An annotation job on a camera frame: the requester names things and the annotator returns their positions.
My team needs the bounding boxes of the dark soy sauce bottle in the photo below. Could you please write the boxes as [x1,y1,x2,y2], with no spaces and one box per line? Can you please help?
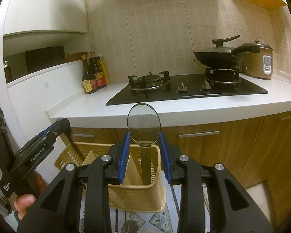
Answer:
[81,55,98,94]

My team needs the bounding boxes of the left hand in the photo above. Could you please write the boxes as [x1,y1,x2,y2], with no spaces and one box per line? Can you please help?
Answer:
[13,194,36,220]

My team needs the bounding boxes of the patterned blue table mat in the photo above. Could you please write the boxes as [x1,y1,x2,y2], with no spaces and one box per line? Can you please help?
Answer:
[80,181,212,233]

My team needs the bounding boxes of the yellow oil bottle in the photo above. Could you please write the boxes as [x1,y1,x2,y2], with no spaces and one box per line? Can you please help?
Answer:
[100,56,109,84]

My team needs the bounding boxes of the brown rice cooker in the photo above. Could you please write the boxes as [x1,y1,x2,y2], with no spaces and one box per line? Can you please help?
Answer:
[242,41,273,80]

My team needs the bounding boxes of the black wok with lid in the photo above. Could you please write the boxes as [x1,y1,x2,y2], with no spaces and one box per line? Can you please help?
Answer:
[194,35,260,70]

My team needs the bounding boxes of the wooden base cabinet door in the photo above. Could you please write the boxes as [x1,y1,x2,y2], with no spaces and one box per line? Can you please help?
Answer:
[162,117,263,171]

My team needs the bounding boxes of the black glass gas stove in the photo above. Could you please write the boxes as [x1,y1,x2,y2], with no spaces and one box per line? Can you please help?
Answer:
[106,68,268,106]

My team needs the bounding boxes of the clear spoon dark handle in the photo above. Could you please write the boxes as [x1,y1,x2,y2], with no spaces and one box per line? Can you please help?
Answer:
[127,103,161,185]

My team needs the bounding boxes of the red label sauce bottle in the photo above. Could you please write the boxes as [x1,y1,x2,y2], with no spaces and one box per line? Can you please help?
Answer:
[89,52,107,89]

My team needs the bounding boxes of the tan plastic utensil basket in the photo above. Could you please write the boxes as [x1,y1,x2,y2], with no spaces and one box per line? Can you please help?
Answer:
[55,142,166,213]

